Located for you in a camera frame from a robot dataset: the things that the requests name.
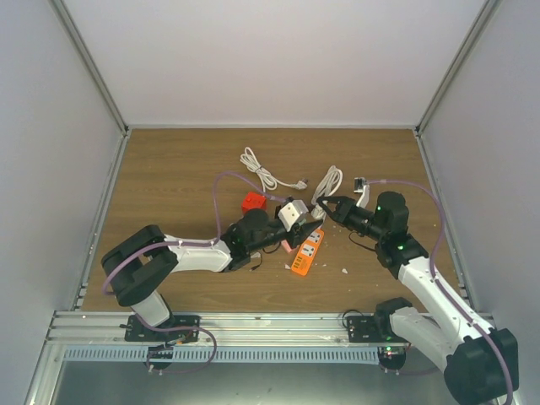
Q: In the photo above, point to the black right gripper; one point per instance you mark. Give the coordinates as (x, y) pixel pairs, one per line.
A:
(343, 209)

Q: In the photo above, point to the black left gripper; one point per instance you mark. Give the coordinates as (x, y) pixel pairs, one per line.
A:
(305, 231)

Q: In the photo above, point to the pink square adapter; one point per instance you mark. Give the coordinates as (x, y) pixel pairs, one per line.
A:
(286, 246)

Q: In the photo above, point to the red cube power socket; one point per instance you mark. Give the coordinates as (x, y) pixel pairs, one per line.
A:
(253, 200)

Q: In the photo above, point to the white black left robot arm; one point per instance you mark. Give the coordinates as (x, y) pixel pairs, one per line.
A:
(139, 265)

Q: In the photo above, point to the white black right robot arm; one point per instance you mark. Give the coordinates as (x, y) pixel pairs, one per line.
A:
(478, 361)

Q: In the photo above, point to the orange power strip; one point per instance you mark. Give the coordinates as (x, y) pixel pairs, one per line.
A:
(307, 252)

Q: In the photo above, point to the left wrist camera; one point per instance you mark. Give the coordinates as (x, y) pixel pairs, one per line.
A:
(291, 213)

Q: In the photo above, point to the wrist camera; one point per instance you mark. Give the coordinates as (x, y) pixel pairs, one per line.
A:
(291, 213)
(362, 189)

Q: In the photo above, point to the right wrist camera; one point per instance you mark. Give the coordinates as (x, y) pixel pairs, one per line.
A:
(362, 189)

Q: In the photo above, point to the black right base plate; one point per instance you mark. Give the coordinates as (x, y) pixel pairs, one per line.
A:
(370, 329)

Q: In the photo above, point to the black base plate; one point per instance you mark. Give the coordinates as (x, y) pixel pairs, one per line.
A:
(370, 329)
(178, 329)

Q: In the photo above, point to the slotted cable duct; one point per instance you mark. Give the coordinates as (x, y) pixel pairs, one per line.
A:
(322, 355)

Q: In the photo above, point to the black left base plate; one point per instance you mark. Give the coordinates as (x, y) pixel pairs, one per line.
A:
(178, 329)

